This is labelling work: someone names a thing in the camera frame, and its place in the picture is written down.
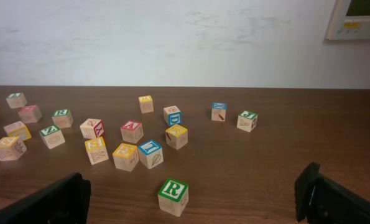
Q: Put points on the plain tilted wooden block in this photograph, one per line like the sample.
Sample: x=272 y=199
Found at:
x=18 y=129

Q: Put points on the yellow tilted centre block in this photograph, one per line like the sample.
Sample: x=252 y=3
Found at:
x=96 y=150

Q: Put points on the wooden block blue D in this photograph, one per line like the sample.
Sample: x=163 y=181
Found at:
x=172 y=115

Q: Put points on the green letter J block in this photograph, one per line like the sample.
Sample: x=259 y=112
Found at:
x=247 y=120

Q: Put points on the green letter L block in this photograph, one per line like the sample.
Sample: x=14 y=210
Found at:
x=16 y=100

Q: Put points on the green R block upper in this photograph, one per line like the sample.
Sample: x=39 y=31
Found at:
x=63 y=118

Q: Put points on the yellow block top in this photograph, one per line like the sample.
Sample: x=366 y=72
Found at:
x=146 y=104

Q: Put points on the yellow letter C block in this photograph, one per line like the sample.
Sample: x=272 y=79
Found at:
x=11 y=148

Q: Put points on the green letter R block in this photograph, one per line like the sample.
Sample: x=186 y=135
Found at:
x=173 y=197

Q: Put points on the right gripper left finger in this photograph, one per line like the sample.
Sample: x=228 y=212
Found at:
x=64 y=201

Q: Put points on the wall thermostat panel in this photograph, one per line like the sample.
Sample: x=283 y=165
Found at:
x=350 y=20

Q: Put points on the blue letter X block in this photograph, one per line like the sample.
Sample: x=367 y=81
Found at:
x=218 y=111

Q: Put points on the yellow letter E block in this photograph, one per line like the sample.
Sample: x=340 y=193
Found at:
x=126 y=157

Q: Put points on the green letter Z block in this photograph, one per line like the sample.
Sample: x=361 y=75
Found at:
x=52 y=136

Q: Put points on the red letter A block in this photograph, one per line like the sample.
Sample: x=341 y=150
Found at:
x=132 y=131

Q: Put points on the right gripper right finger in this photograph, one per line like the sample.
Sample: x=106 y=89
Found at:
x=319 y=199

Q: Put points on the white picture block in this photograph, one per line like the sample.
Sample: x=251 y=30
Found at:
x=92 y=128

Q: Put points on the blue letter L block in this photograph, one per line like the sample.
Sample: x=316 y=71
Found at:
x=150 y=154

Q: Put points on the yellow block right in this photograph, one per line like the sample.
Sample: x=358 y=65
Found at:
x=176 y=136

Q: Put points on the red letter Q block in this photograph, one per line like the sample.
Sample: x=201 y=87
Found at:
x=30 y=114

